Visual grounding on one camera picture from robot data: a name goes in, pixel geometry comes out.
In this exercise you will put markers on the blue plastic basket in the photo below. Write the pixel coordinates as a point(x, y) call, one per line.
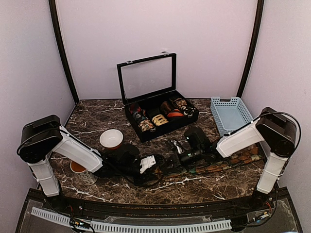
point(229, 115)

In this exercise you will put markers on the camouflage patterned necktie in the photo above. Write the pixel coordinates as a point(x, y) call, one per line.
point(240, 158)

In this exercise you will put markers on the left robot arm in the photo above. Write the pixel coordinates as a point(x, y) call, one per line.
point(47, 135)

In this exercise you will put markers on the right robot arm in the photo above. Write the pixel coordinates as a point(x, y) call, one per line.
point(280, 130)

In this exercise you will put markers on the cream striped rolled tie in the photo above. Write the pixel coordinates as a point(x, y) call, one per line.
point(159, 120)

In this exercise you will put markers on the black tie storage box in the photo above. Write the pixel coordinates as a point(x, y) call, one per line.
point(149, 82)

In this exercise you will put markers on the brown rolled tie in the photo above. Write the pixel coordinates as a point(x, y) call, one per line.
point(166, 108)

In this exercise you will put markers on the floral dark rolled tie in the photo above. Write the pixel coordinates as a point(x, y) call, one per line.
point(145, 125)

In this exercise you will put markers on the blue dotted rolled tie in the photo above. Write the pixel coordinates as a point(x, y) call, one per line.
point(138, 117)

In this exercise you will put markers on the orange black rolled tie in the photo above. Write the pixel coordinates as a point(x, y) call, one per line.
point(175, 113)

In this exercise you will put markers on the red dark rolled tie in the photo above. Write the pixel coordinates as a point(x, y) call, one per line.
point(135, 109)

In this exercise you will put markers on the tan patterned rolled tie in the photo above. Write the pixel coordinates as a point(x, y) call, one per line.
point(180, 103)

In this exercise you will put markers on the black white rolled tie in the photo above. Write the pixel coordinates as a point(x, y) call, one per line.
point(188, 110)

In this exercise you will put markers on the white and orange bowl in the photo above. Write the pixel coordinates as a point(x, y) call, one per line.
point(111, 139)

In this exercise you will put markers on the patterned mug with orange liquid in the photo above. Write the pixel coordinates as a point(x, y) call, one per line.
point(86, 177)

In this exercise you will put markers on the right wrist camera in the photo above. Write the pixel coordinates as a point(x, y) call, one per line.
point(175, 146)

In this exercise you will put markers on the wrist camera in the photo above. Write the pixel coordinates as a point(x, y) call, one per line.
point(175, 146)
point(147, 163)

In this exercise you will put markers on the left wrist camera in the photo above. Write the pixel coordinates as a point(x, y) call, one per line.
point(147, 163)

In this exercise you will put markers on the black front rail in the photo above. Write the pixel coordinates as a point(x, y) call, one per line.
point(234, 208)

